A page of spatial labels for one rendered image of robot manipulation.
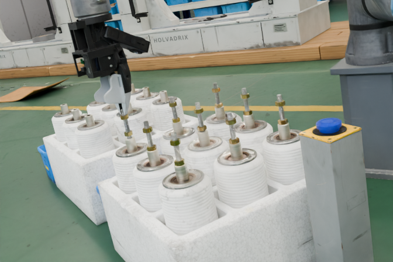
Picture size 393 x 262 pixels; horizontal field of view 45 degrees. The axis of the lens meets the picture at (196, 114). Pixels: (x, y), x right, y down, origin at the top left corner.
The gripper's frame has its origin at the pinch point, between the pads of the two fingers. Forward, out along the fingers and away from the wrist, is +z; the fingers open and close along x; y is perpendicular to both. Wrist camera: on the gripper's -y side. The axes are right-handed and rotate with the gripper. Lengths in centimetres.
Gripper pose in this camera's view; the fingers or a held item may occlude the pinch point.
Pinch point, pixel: (125, 107)
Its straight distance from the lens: 103.5
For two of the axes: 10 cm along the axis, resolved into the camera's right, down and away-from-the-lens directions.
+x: 6.3, 1.0, -7.7
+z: 1.9, 9.4, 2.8
